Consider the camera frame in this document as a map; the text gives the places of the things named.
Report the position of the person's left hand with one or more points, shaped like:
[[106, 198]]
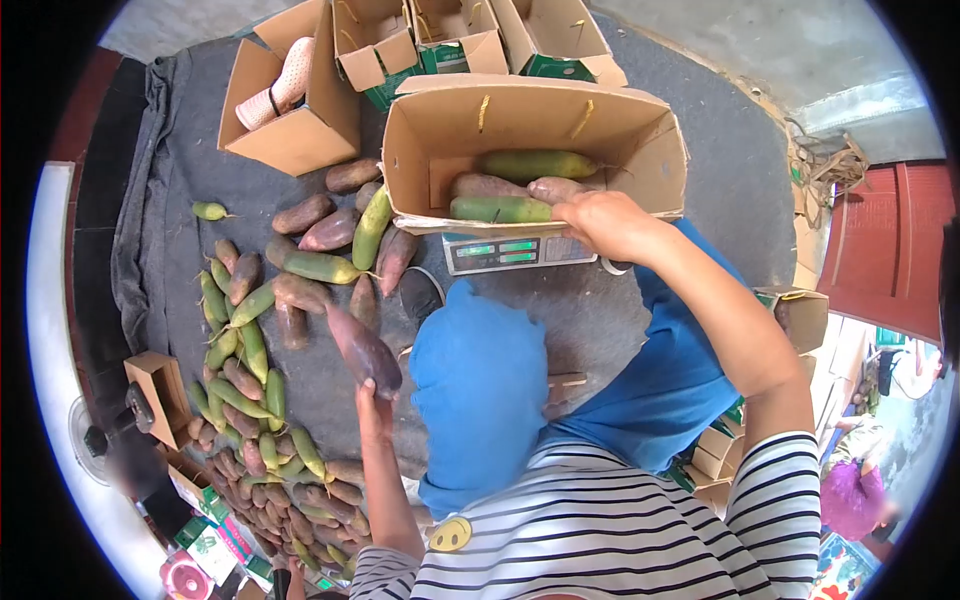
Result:
[[375, 420]]

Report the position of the person's right hand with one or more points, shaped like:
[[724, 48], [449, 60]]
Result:
[[615, 225]]

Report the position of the person's right fingers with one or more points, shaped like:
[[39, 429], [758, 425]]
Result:
[[574, 216]]

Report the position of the person's left fingers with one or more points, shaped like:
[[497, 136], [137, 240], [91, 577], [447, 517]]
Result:
[[367, 391]]

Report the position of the long purple sweet potato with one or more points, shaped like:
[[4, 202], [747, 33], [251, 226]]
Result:
[[366, 351]]

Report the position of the large cardboard box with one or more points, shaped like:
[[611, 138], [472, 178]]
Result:
[[525, 124]]

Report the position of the pinkish sweet potato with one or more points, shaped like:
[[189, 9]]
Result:
[[555, 189]]

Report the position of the long green radish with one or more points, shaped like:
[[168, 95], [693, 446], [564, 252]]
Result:
[[536, 165]]

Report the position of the grey digital weighing scale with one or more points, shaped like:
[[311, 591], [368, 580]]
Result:
[[510, 253]]

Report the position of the green radish with dark tip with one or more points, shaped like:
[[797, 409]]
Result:
[[499, 210]]

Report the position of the brown sweet potato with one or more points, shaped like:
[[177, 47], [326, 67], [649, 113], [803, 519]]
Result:
[[487, 186]]

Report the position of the person's legs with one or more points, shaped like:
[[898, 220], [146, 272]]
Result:
[[480, 390]]

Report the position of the pile of potatoes and radishes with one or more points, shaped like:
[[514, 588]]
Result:
[[247, 390]]

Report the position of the dark grey floor cloth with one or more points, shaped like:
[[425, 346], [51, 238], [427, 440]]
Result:
[[697, 180]]

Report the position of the open cardboard box green print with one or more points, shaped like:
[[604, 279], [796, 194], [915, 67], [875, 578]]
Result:
[[465, 49], [375, 56], [559, 37]]

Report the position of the small brown cardboard box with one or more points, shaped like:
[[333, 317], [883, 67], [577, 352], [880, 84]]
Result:
[[161, 394]]

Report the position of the heap of colourful printed cartons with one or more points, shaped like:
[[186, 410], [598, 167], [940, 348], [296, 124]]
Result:
[[214, 536]]

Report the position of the small green radish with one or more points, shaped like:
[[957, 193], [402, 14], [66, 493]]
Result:
[[209, 211]]

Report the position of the closed brown cardboard box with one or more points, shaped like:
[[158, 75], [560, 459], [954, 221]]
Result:
[[802, 319]]

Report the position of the cardboard box with foam nets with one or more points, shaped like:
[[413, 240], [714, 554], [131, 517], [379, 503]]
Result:
[[300, 142]]

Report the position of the pink round container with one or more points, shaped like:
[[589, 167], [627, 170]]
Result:
[[185, 579]]

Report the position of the person's body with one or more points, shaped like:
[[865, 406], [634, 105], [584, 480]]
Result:
[[600, 540]]

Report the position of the stack of flat cartons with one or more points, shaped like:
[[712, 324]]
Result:
[[712, 457]]

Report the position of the white floor fan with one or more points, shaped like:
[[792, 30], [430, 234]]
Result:
[[81, 420]]

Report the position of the pink white foam nets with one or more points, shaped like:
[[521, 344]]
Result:
[[281, 86]]

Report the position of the red door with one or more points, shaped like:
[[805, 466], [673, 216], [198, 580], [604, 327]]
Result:
[[892, 240]]

